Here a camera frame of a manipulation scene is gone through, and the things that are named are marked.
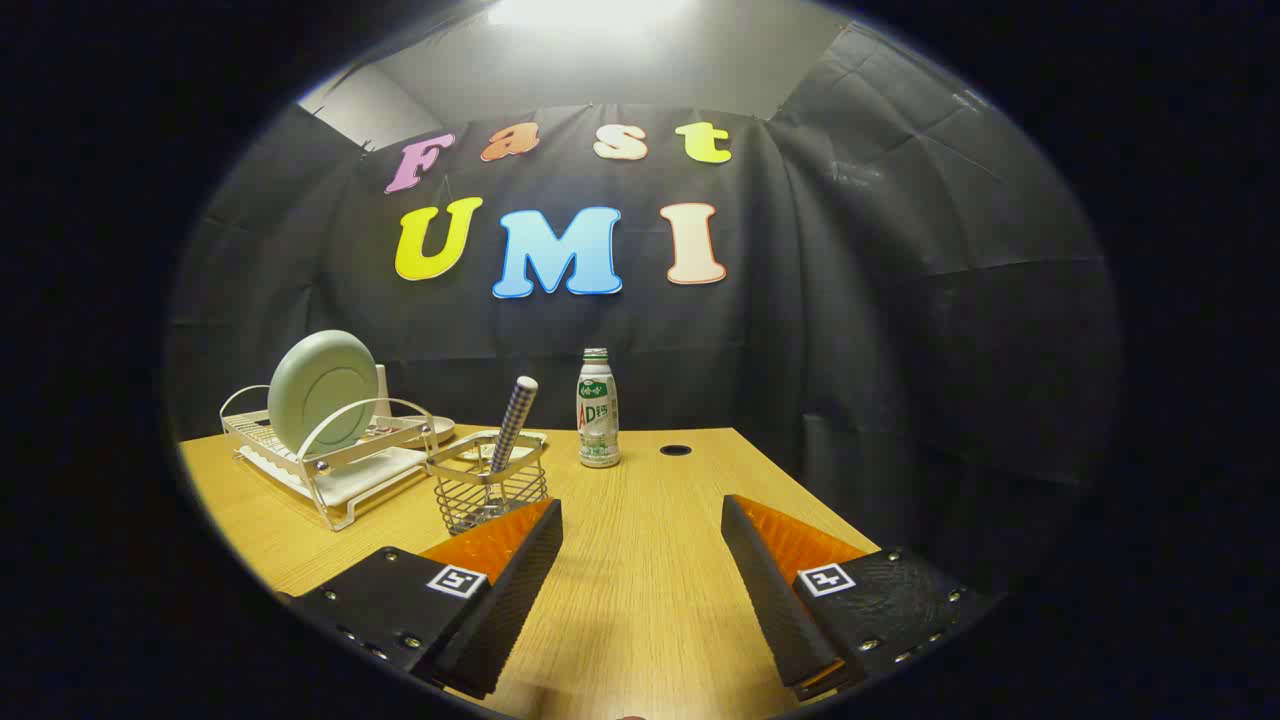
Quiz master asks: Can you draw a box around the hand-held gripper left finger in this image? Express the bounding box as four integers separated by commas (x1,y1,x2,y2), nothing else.
285,497,564,701

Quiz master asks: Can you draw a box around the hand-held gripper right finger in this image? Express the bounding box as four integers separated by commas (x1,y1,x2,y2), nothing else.
720,494,991,703

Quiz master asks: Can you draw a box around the metal wire basket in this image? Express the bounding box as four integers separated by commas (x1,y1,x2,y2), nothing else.
428,430,551,536

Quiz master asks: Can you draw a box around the spoon with checked handle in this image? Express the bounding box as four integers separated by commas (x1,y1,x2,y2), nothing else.
485,376,539,511

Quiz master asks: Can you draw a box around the white wire dish rack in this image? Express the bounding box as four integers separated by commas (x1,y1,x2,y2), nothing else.
220,385,441,531

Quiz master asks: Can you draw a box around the light green plate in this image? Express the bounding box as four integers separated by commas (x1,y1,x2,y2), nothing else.
268,330,381,456

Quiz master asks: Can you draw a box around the white divided dish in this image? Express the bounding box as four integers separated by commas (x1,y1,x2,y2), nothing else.
450,430,549,461

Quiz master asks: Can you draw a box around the white drain tray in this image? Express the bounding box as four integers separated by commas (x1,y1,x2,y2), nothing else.
240,443,431,506

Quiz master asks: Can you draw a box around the white drink bottle green label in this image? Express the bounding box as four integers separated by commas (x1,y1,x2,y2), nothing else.
576,348,622,469

